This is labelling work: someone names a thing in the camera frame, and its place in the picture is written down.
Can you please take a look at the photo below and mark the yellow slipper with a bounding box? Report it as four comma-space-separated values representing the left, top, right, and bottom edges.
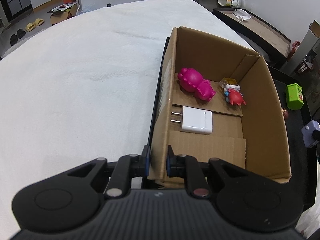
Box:
25, 23, 35, 32
33, 18, 45, 27

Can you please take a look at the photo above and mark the brown cardboard box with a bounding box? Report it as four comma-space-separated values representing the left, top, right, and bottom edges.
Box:
149, 27, 291, 187

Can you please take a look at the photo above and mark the black slipper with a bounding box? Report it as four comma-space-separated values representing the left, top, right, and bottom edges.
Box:
17, 29, 26, 39
10, 34, 18, 46

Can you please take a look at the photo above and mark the white power adapter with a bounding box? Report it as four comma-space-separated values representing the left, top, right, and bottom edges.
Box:
170, 106, 213, 135

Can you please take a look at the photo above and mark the green hexagonal toy box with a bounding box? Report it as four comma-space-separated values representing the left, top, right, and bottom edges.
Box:
285, 83, 304, 111

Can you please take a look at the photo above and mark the brown-haired girl figurine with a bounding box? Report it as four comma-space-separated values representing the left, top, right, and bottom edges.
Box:
281, 108, 289, 120

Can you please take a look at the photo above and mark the magenta pig figurine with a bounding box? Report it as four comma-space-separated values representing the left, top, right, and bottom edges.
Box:
177, 68, 216, 102

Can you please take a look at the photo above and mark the lavender toy block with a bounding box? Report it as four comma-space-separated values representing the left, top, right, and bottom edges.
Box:
301, 120, 320, 148

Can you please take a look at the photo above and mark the white face mask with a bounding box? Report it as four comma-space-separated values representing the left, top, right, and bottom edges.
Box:
233, 9, 251, 22

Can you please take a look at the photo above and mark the red plastic basket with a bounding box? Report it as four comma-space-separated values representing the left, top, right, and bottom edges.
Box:
287, 41, 300, 59

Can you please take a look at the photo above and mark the open cardboard box on floor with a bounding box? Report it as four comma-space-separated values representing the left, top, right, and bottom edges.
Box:
48, 3, 78, 25

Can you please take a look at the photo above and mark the black framed board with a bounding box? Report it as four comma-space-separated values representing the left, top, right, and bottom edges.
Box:
212, 8, 291, 66

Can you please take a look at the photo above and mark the red crab figurine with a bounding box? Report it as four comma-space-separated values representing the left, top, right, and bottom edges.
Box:
219, 77, 246, 106

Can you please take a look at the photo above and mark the white paper cup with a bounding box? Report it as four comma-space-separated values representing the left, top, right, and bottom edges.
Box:
217, 0, 245, 9

